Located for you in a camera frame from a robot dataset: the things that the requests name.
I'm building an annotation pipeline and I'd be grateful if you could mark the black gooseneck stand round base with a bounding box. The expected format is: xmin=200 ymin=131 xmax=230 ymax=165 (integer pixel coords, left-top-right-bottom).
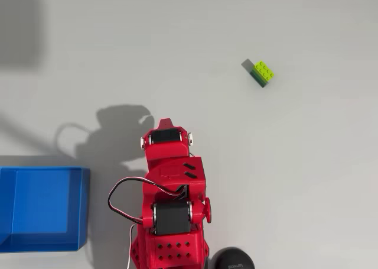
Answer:
xmin=212 ymin=247 xmax=255 ymax=269

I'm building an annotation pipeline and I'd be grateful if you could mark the green lego brick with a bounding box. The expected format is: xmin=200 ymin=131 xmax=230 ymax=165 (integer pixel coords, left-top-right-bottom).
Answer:
xmin=250 ymin=60 xmax=275 ymax=89

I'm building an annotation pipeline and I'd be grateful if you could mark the black red white servo cable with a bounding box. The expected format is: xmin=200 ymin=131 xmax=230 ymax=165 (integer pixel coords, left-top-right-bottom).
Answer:
xmin=107 ymin=176 xmax=190 ymax=226
xmin=126 ymin=223 xmax=140 ymax=269

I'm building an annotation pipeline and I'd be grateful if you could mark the blue plastic bin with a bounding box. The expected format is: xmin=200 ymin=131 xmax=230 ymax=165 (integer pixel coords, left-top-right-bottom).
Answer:
xmin=0 ymin=166 xmax=91 ymax=254

